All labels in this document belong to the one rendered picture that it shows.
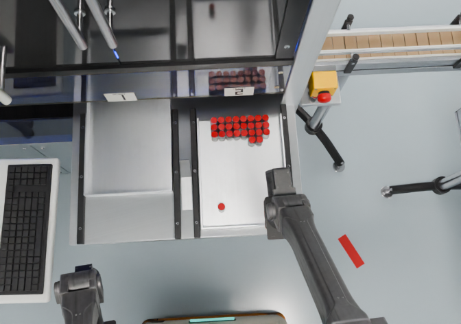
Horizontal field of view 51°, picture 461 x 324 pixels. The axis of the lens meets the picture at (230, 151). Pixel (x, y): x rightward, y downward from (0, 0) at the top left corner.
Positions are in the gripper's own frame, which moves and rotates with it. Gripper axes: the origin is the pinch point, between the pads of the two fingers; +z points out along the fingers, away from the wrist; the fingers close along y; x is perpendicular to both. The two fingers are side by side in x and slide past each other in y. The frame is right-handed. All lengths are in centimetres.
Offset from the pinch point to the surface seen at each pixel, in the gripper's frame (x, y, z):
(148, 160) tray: 35.6, 22.2, 20.2
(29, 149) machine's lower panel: 87, 37, 55
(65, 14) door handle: 39, 34, -48
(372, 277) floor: -54, -18, 108
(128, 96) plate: 39, 38, 6
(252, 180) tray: 4.3, 14.4, 20.3
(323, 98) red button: -17.2, 35.2, 7.9
